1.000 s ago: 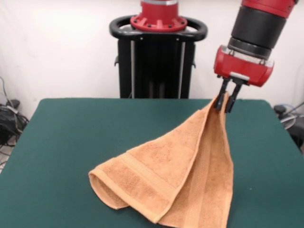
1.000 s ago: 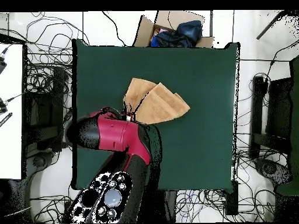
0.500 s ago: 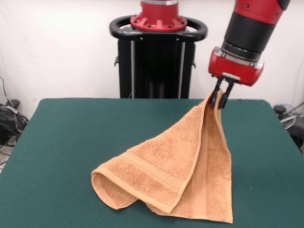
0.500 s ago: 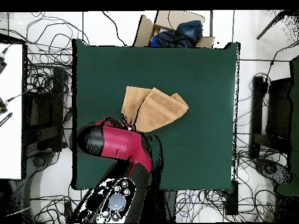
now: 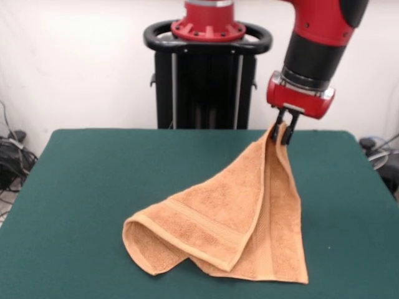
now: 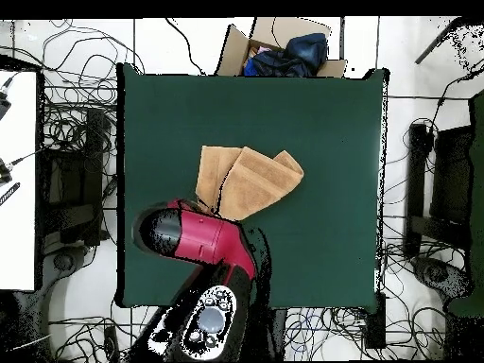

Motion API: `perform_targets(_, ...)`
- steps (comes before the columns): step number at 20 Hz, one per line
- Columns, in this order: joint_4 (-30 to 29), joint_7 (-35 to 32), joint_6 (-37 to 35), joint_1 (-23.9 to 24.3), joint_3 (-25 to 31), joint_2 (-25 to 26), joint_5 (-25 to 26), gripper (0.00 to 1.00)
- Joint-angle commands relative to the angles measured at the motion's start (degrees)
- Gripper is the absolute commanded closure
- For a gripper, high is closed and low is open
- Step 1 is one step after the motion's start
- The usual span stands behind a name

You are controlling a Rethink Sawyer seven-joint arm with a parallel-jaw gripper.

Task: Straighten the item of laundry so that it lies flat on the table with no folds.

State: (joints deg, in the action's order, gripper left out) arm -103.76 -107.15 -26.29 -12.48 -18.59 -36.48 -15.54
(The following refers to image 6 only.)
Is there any white table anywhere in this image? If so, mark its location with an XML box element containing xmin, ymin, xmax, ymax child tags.
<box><xmin>0</xmin><ymin>69</ymin><xmax>39</xmax><ymax>292</ymax></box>

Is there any black perforated strip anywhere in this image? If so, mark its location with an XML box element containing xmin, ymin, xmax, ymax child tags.
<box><xmin>0</xmin><ymin>181</ymin><xmax>21</xmax><ymax>207</ymax></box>

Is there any black cable tangle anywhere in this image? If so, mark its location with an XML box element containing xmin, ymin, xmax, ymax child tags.
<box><xmin>0</xmin><ymin>18</ymin><xmax>175</xmax><ymax>363</ymax></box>
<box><xmin>283</xmin><ymin>63</ymin><xmax>484</xmax><ymax>362</ymax></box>

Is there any black power strip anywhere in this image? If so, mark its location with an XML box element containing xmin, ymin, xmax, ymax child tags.
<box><xmin>102</xmin><ymin>324</ymin><xmax>121</xmax><ymax>363</ymax></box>

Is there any dark green table cloth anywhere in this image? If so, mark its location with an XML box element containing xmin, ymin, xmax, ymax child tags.
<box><xmin>115</xmin><ymin>61</ymin><xmax>390</xmax><ymax>315</ymax></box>

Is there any black stand frame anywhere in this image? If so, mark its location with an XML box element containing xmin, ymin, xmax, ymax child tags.
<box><xmin>403</xmin><ymin>122</ymin><xmax>475</xmax><ymax>260</ymax></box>
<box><xmin>37</xmin><ymin>107</ymin><xmax>116</xmax><ymax>251</ymax></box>

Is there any dark navy garment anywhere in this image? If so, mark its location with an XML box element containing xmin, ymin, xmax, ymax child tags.
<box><xmin>243</xmin><ymin>46</ymin><xmax>320</xmax><ymax>78</ymax></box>

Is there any black metal bar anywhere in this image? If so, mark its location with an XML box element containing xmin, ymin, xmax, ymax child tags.
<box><xmin>414</xmin><ymin>16</ymin><xmax>462</xmax><ymax>65</ymax></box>

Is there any black rectangular box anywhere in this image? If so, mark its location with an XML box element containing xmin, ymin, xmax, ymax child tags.
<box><xmin>363</xmin><ymin>291</ymin><xmax>388</xmax><ymax>350</ymax></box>

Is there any green covered side table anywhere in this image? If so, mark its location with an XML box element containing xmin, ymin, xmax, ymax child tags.
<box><xmin>445</xmin><ymin>88</ymin><xmax>484</xmax><ymax>319</ymax></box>

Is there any brown cardboard box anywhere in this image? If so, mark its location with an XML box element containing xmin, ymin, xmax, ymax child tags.
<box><xmin>215</xmin><ymin>16</ymin><xmax>348</xmax><ymax>79</ymax></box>

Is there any tan terry towel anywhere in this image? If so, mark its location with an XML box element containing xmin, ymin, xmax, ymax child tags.
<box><xmin>195</xmin><ymin>145</ymin><xmax>305</xmax><ymax>223</ymax></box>

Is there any long black cable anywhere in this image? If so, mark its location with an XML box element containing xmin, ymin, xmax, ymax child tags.
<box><xmin>164</xmin><ymin>17</ymin><xmax>207</xmax><ymax>76</ymax></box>

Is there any grey stand base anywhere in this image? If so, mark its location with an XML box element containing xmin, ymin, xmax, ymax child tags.
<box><xmin>409</xmin><ymin>254</ymin><xmax>474</xmax><ymax>302</ymax></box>
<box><xmin>43</xmin><ymin>243</ymin><xmax>90</xmax><ymax>281</ymax></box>

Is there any black camera device with cable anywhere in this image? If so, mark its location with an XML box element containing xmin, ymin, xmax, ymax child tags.
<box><xmin>0</xmin><ymin>148</ymin><xmax>43</xmax><ymax>185</ymax></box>
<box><xmin>0</xmin><ymin>71</ymin><xmax>21</xmax><ymax>120</ymax></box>

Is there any pink garment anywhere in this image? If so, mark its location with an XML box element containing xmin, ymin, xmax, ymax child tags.
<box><xmin>247</xmin><ymin>44</ymin><xmax>272</xmax><ymax>60</ymax></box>

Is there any blue denim garment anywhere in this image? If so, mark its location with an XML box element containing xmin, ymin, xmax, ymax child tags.
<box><xmin>283</xmin><ymin>32</ymin><xmax>329</xmax><ymax>71</ymax></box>

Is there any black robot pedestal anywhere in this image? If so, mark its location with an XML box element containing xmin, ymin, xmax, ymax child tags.
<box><xmin>264</xmin><ymin>306</ymin><xmax>288</xmax><ymax>362</ymax></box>

